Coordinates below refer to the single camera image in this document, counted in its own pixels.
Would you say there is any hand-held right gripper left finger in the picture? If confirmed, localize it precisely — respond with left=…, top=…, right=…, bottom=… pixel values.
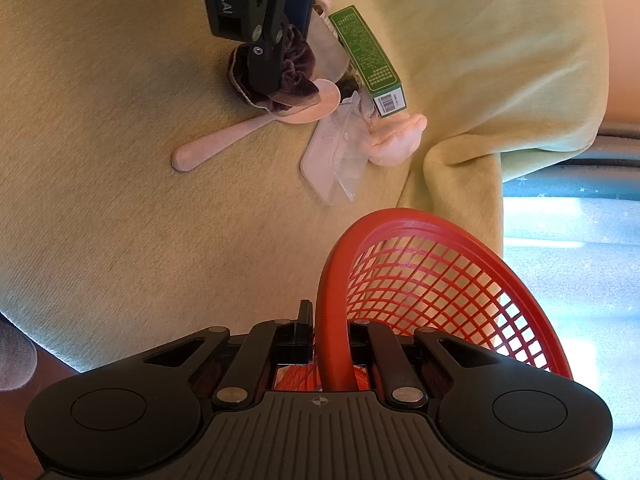
left=142, top=300, right=317, bottom=412

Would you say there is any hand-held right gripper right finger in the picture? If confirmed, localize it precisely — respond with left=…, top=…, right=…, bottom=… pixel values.
left=347, top=320, right=502, bottom=407

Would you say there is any dark purple velvet scrunchie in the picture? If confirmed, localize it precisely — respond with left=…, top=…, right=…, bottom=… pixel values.
left=227, top=25, right=321, bottom=111

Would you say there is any red plastic mesh basket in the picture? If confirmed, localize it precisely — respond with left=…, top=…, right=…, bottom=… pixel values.
left=315, top=207, right=573, bottom=393

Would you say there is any green cardboard box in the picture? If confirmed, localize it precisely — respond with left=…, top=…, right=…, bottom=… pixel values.
left=327, top=5, right=408, bottom=118

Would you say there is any pink plastic spoon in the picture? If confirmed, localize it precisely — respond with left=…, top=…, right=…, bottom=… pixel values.
left=171, top=79, right=342, bottom=172

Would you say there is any small clear plastic wrapper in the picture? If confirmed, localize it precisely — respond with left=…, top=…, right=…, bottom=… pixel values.
left=345, top=90, right=377, bottom=123

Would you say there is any pink dumpling toy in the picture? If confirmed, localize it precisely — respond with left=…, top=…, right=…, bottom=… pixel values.
left=367, top=112, right=428, bottom=167

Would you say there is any yellow-green blanket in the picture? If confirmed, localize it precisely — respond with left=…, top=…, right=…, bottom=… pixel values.
left=0, top=0, right=611, bottom=376

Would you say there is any grey cloth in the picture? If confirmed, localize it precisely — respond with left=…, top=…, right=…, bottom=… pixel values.
left=0, top=317, right=38, bottom=393

